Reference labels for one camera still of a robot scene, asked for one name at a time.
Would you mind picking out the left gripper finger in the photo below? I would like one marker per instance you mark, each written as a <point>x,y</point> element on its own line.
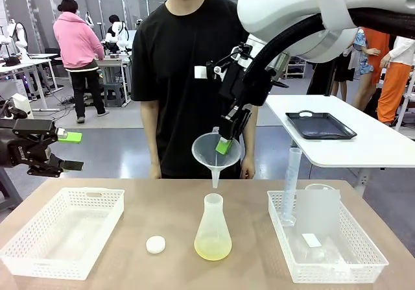
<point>52,166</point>
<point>69,137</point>

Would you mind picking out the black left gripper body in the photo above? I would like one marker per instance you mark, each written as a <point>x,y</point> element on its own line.
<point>19,152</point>

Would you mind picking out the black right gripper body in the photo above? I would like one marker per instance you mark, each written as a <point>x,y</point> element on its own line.
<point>246,87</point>

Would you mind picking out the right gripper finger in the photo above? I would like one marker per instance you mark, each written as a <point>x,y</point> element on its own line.
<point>244,121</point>
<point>223,147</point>

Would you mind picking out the clear plastic funnel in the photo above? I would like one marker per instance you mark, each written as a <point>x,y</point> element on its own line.
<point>207,155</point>

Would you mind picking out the clear plastic graduated cylinder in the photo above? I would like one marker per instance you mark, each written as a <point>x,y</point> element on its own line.
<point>290,186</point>

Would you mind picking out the clear plastic measuring beaker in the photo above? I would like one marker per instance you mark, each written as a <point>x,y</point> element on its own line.
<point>319,212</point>

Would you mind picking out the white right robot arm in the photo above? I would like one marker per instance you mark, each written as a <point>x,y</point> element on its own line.
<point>285,11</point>

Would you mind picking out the person's left forearm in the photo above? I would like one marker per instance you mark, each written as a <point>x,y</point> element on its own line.
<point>250,140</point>

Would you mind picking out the person's right forearm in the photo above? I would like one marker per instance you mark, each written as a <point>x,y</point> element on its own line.
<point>150,131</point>

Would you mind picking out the person's left hand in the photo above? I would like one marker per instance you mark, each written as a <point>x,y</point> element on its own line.
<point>248,168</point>

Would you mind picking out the person's right hand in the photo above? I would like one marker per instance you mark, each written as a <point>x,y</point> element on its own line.
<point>155,170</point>

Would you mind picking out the wooden shoe rack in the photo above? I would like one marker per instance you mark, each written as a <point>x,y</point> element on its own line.
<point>296,69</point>

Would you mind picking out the grey plastic step stool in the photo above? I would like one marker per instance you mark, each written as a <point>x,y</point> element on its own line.
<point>114,94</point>

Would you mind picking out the white perforated plastic basket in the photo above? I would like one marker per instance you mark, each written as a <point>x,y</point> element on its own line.
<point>324,264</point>
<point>61,231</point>

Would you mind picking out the person in black t-shirt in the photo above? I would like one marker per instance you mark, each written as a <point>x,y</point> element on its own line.
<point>181,76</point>

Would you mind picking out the black plastic tray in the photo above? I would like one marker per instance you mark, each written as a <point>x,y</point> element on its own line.
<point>319,126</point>

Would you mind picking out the white background desk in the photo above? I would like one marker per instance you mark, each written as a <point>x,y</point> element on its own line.
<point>26,66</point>

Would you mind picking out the white background work table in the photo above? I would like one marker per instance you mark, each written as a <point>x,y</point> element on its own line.
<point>111,61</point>

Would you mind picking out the person in pink hoodie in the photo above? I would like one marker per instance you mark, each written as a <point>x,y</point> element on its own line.
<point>79,50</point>

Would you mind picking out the translucent plastic conical flask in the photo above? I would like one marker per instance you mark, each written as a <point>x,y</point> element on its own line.
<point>213,238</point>

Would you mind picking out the white humanoid robot black head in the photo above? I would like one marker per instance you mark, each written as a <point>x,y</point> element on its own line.
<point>117,35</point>

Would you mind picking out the white round flask cap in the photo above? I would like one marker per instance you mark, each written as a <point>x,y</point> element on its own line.
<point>155,245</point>

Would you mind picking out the mannequin in blue floral dress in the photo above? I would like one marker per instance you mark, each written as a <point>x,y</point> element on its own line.
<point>363,53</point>

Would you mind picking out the white paper label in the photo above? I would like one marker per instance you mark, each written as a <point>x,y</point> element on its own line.
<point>312,240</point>

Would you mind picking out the white side table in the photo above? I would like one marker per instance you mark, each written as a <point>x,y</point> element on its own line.
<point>373,140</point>

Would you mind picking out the mannequin in orange garment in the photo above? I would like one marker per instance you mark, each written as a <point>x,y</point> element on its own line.
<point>376,53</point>

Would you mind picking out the mannequin white shirt orange trousers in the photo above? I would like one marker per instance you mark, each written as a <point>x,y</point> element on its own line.
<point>397,82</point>

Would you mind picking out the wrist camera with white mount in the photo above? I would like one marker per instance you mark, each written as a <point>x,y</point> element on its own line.
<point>223,66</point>

